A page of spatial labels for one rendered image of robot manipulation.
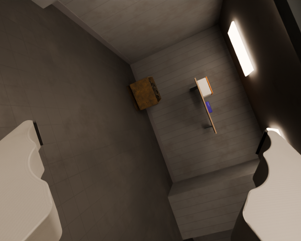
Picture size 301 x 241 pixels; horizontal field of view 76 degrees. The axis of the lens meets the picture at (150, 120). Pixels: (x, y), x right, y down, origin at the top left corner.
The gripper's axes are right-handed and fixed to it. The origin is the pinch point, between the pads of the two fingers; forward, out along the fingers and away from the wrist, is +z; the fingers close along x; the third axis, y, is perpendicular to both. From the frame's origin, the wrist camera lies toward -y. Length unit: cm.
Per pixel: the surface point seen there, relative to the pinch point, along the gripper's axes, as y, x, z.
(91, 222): 204, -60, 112
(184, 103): 265, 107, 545
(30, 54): 49, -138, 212
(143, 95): 204, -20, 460
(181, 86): 218, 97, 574
